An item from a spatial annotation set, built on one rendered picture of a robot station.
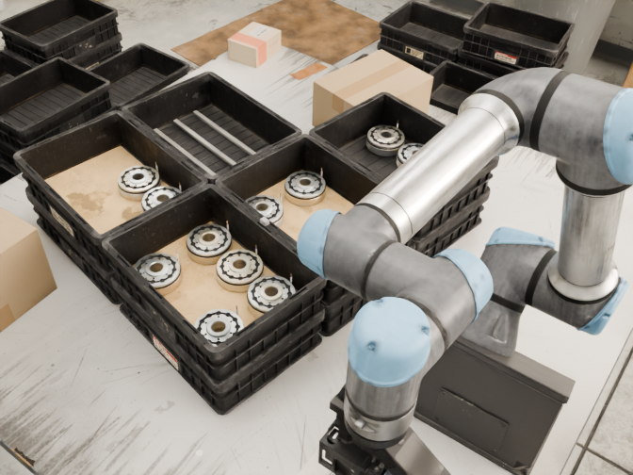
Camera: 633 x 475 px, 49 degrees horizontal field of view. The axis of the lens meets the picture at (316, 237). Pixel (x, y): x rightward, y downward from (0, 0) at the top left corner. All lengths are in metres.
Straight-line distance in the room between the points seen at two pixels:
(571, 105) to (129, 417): 1.04
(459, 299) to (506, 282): 0.62
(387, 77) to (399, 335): 1.58
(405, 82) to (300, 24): 2.21
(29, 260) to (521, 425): 1.10
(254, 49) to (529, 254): 1.42
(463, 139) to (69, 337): 1.07
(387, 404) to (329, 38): 3.59
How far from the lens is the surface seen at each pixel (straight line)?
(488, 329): 1.33
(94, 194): 1.81
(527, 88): 1.00
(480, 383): 1.32
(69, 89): 2.89
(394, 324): 0.65
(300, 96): 2.35
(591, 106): 0.98
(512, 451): 1.44
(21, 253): 1.65
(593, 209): 1.09
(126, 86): 3.07
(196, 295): 1.52
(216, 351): 1.30
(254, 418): 1.49
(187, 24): 4.34
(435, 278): 0.72
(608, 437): 2.48
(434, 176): 0.86
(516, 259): 1.33
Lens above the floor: 1.97
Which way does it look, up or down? 44 degrees down
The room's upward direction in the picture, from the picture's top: 2 degrees clockwise
